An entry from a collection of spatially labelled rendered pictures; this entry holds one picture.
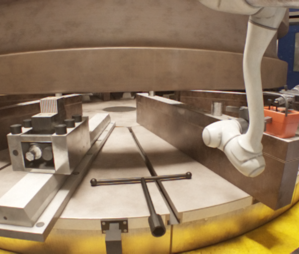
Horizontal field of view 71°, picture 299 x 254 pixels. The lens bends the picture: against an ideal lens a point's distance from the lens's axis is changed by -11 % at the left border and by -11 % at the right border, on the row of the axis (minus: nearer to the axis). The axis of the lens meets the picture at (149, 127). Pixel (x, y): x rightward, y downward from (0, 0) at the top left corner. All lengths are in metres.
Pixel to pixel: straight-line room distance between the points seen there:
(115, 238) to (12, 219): 0.45
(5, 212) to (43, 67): 0.89
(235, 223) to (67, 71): 1.37
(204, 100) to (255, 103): 2.67
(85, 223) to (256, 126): 0.88
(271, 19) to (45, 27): 1.40
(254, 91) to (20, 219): 1.06
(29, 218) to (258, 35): 1.11
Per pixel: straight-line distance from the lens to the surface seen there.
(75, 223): 1.22
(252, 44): 0.83
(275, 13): 0.80
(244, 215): 1.53
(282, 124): 1.20
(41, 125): 1.35
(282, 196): 1.32
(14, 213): 1.10
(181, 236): 1.35
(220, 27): 1.91
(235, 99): 3.45
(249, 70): 0.85
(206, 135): 0.97
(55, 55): 1.53
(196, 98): 3.52
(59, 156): 1.26
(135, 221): 1.18
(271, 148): 1.25
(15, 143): 1.35
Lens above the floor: 0.99
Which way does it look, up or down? 14 degrees down
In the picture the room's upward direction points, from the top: straight up
